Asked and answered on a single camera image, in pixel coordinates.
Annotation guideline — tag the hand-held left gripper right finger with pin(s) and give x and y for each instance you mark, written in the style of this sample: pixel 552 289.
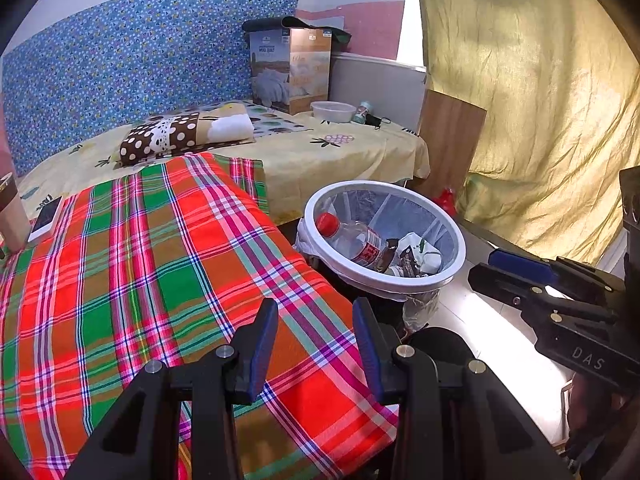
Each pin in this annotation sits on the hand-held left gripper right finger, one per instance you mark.
pixel 367 350

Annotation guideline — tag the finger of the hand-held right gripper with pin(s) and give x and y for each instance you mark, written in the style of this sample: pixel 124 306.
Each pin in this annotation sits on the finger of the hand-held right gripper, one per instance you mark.
pixel 505 285
pixel 520 262

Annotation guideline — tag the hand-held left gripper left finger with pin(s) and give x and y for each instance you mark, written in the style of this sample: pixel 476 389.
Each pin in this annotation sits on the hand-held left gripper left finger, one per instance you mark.
pixel 265 345

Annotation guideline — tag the white paper bag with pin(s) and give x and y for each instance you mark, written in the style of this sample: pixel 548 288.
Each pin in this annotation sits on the white paper bag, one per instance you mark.
pixel 425 255

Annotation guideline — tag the white trash bin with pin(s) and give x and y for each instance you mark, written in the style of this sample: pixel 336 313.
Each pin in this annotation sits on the white trash bin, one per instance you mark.
pixel 330 270

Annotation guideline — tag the plastic bottle with red cap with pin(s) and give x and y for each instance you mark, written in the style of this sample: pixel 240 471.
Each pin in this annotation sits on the plastic bottle with red cap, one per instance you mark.
pixel 355 240

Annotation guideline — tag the wooden board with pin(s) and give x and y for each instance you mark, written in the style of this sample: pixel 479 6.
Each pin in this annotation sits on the wooden board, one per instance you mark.
pixel 447 145

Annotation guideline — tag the plaid cloth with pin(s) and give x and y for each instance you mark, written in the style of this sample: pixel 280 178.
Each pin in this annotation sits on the plaid cloth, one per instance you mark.
pixel 125 285

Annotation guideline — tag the yellow curtain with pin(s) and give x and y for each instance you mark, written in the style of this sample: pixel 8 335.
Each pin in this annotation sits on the yellow curtain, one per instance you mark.
pixel 525 110

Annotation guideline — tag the yellow printed bedsheet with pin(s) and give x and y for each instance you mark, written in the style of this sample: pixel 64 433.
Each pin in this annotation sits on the yellow printed bedsheet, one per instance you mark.
pixel 325 160

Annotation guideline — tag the black face mask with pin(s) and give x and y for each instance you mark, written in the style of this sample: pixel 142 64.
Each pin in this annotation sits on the black face mask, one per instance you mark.
pixel 377 121

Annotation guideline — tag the brown polka dot pillow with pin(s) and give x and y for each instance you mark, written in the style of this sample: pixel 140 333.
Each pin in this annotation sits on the brown polka dot pillow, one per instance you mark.
pixel 160 137

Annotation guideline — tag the white bed side panel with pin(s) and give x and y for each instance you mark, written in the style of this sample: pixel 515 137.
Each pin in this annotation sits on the white bed side panel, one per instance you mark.
pixel 375 80

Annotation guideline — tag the white plastic bowl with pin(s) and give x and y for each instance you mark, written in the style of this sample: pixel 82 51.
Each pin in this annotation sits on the white plastic bowl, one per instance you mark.
pixel 332 111

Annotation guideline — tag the white smartphone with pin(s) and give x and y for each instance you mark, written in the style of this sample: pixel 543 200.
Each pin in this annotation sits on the white smartphone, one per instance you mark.
pixel 46 217

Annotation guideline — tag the quilt packaging box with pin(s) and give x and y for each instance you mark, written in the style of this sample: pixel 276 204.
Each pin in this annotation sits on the quilt packaging box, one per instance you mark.
pixel 290 70

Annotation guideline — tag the blue floral headboard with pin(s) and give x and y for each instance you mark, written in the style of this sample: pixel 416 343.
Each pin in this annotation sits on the blue floral headboard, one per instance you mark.
pixel 125 70

